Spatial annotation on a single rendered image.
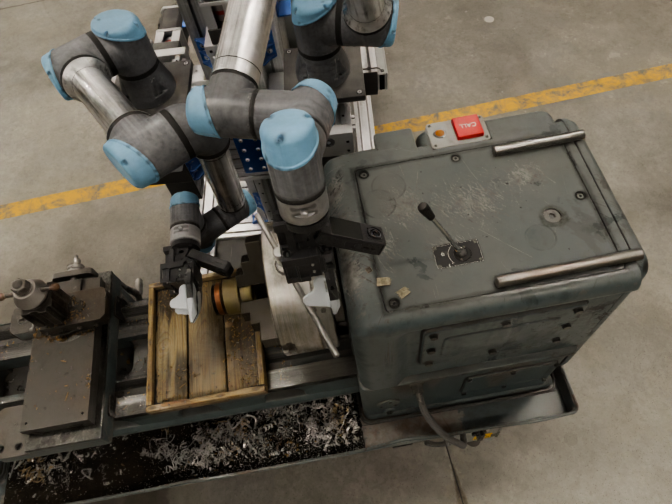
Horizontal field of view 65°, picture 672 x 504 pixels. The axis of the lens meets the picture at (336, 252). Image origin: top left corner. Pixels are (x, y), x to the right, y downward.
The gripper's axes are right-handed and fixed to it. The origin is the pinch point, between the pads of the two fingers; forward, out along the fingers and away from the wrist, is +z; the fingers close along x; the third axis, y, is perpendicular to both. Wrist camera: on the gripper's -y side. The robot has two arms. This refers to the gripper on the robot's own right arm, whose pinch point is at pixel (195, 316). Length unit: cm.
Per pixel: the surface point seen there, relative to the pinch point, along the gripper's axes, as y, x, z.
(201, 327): 4.3, -19.1, -6.0
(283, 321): -21.5, 9.7, 9.5
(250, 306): -13.5, 2.7, 1.2
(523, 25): -172, -108, -207
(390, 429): -41, -54, 22
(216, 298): -6.2, 3.9, -1.7
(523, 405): -82, -54, 22
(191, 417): 13.2, -36.7, 12.5
